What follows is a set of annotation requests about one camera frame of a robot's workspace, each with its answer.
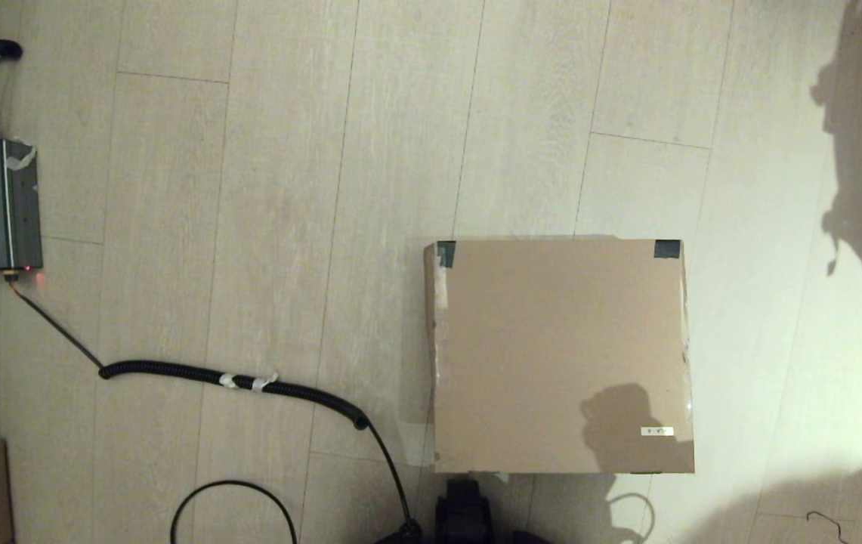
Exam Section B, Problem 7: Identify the thin black looped cable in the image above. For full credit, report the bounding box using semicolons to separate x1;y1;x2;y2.
170;479;299;544

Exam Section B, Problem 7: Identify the black corrugated cable conduit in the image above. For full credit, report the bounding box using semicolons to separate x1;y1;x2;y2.
98;360;371;431

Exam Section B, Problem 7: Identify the thin black orange-tipped wire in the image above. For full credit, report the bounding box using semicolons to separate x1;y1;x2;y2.
4;270;105;371

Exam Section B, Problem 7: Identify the brown cardboard shoe box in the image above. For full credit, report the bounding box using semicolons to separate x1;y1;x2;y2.
423;237;697;476

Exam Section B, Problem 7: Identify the black robot torso base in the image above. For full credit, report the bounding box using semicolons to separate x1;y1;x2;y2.
434;478;496;544

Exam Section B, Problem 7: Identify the small bent black wire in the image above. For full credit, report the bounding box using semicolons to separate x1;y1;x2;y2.
807;512;852;542

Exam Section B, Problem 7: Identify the grey power supply unit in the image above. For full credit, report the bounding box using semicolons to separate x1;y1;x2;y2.
0;138;44;271

